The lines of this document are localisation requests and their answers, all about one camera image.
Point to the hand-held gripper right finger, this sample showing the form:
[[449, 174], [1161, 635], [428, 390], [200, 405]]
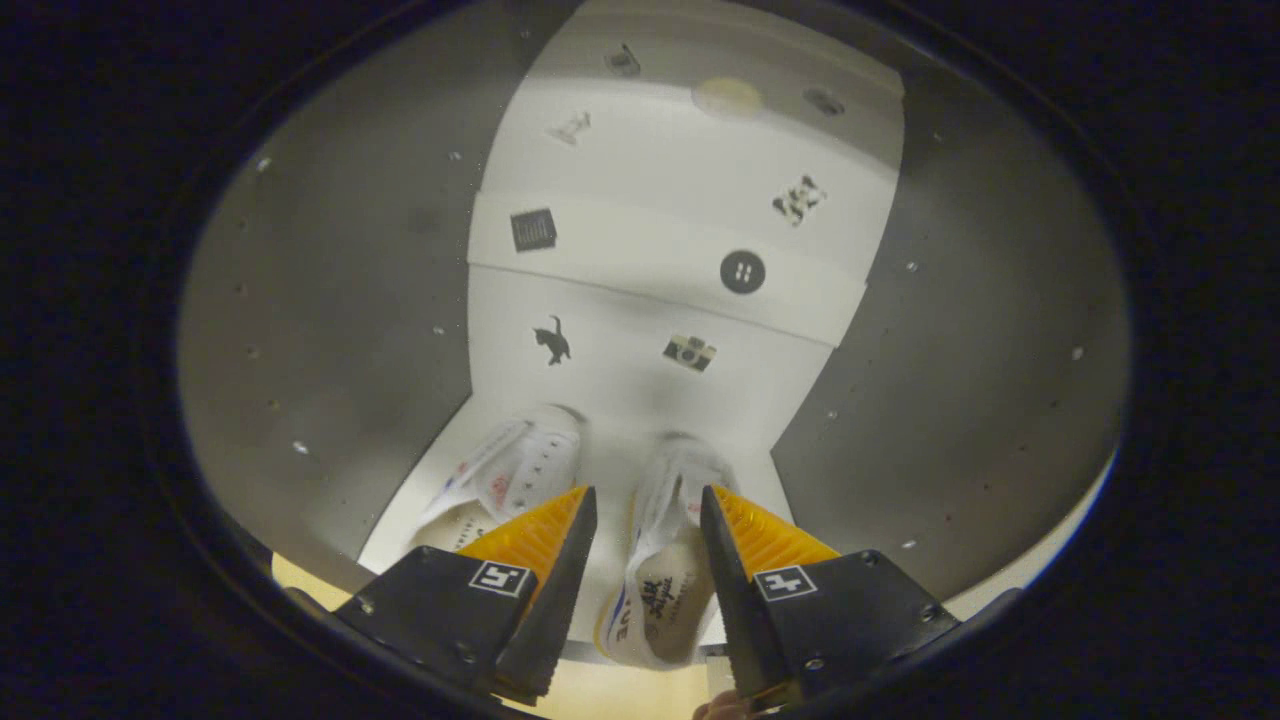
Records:
[[740, 600]]

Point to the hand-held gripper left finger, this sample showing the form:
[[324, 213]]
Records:
[[555, 600]]

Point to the white sneaker shoe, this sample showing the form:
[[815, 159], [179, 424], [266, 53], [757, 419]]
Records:
[[520, 470], [665, 580]]

